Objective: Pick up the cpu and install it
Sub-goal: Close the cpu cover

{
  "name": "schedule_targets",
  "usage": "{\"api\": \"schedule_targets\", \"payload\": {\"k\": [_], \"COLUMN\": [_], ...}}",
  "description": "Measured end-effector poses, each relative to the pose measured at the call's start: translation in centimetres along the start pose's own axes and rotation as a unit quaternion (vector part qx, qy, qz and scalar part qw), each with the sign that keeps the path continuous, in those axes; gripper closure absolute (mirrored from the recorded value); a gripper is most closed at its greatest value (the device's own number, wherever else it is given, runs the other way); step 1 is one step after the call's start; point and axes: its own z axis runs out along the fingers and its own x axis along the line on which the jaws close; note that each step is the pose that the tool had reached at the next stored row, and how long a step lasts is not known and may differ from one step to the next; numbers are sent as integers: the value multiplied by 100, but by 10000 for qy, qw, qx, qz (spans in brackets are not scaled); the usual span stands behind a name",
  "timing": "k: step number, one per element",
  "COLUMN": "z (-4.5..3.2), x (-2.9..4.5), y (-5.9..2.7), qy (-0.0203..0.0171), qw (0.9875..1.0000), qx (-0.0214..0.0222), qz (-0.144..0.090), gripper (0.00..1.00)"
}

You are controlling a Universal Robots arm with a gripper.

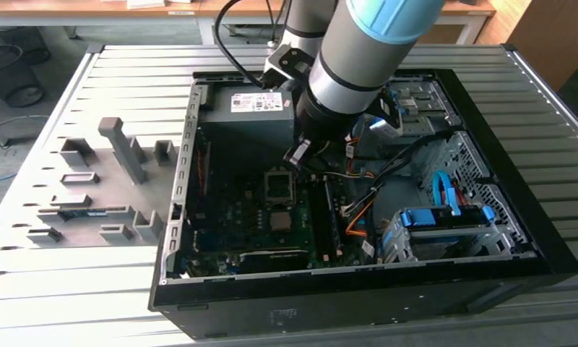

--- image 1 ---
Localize wooden desk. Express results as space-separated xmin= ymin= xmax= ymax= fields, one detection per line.
xmin=0 ymin=0 xmax=498 ymax=46

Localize white papers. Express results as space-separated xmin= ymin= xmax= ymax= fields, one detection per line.
xmin=124 ymin=0 xmax=168 ymax=10

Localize black RAM stick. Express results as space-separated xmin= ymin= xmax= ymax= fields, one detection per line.
xmin=323 ymin=176 xmax=346 ymax=254

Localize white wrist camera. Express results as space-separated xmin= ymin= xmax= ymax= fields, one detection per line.
xmin=366 ymin=115 xmax=403 ymax=139

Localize silver wrist-mounted box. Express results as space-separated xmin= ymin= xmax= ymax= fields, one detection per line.
xmin=263 ymin=46 xmax=316 ymax=90

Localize hard disk in blue carrier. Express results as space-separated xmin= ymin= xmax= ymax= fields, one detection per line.
xmin=399 ymin=205 xmax=499 ymax=231

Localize black mesh waste bin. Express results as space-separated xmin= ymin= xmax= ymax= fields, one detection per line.
xmin=0 ymin=43 xmax=47 ymax=108
xmin=0 ymin=25 xmax=54 ymax=66

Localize grey parts rack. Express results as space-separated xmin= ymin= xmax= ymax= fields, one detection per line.
xmin=27 ymin=117 xmax=184 ymax=250

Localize CPU socket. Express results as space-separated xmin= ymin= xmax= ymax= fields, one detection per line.
xmin=268 ymin=210 xmax=298 ymax=235

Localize blue SATA wire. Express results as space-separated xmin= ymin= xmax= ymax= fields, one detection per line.
xmin=434 ymin=169 xmax=466 ymax=217

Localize green motherboard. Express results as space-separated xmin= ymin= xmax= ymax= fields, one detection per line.
xmin=190 ymin=158 xmax=371 ymax=274

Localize silver metal disk bay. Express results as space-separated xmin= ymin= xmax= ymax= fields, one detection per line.
xmin=379 ymin=207 xmax=535 ymax=264

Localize orange SATA wire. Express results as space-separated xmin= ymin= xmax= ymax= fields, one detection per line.
xmin=347 ymin=200 xmax=382 ymax=239

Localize thin wire locking lever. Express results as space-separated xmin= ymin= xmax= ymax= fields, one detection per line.
xmin=292 ymin=169 xmax=303 ymax=214

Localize grey power supply unit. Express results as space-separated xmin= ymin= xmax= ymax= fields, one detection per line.
xmin=200 ymin=85 xmax=300 ymax=164

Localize grey metal optical drive cage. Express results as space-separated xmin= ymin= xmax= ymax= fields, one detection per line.
xmin=351 ymin=77 xmax=464 ymax=160

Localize black open PC case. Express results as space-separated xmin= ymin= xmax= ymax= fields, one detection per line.
xmin=148 ymin=68 xmax=578 ymax=340

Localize coloured power wire bundle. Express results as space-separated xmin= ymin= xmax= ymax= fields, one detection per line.
xmin=318 ymin=168 xmax=379 ymax=181

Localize black cable bundle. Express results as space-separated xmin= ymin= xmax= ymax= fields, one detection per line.
xmin=344 ymin=129 xmax=467 ymax=218

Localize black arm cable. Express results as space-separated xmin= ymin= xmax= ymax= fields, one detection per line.
xmin=215 ymin=0 xmax=278 ymax=90

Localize black graphics card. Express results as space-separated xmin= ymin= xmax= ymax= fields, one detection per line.
xmin=238 ymin=248 xmax=311 ymax=274

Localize blue RAM stick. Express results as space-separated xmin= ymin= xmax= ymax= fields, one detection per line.
xmin=58 ymin=208 xmax=111 ymax=221

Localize wooden cabinet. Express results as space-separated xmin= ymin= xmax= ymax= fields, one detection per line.
xmin=476 ymin=0 xmax=578 ymax=93

